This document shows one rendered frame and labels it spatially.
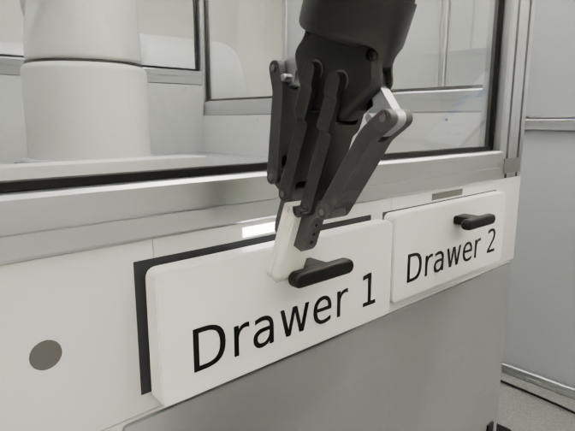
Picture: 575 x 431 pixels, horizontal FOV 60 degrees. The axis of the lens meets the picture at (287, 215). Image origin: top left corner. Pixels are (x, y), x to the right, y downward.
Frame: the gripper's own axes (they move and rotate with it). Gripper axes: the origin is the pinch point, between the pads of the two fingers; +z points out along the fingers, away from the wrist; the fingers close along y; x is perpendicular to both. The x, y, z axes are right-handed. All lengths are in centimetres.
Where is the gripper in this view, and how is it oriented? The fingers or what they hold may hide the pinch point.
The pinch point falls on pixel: (293, 240)
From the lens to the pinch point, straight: 41.9
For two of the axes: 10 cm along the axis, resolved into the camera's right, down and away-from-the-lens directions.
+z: -2.3, 8.7, 4.3
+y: 6.3, 4.7, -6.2
